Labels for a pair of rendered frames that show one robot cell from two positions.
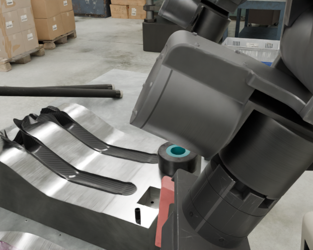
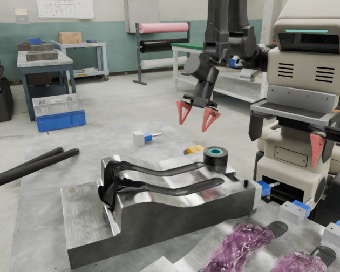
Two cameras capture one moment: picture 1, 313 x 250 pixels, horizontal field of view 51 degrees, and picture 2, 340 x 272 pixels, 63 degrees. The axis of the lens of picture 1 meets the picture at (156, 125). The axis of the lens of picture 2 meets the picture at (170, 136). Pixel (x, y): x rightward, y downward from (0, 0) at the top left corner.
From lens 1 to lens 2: 0.68 m
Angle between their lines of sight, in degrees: 44
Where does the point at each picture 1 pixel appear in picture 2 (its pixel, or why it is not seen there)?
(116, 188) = (210, 184)
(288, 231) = not seen: hidden behind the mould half
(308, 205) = not seen: hidden behind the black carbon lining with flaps
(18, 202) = (157, 231)
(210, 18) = (214, 71)
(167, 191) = (319, 137)
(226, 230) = not seen: outside the picture
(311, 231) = (268, 167)
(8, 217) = (151, 249)
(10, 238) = (224, 227)
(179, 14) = (204, 71)
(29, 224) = (171, 242)
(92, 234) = (219, 216)
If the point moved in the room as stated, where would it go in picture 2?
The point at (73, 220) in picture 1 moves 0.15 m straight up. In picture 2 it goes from (206, 215) to (209, 164)
